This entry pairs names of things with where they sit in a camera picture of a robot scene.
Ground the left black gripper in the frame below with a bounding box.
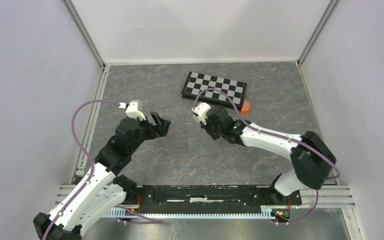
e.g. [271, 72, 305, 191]
[128, 110, 170, 154]

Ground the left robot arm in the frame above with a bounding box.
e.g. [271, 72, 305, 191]
[33, 111, 171, 240]

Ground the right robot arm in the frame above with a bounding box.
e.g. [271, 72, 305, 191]
[192, 102, 337, 204]

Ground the orange round object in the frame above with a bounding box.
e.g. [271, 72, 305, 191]
[240, 100, 251, 115]

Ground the black grey checkerboard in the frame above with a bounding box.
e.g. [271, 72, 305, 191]
[181, 71, 248, 111]

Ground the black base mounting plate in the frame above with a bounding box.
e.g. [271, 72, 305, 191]
[122, 184, 302, 215]

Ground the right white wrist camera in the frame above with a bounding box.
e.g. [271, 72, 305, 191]
[191, 102, 212, 126]

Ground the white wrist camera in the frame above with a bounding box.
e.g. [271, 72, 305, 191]
[191, 102, 212, 126]
[118, 99, 146, 121]

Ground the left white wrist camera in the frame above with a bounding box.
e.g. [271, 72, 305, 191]
[118, 99, 146, 121]

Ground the grey slotted cable duct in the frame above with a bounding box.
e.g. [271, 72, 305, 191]
[102, 206, 274, 219]

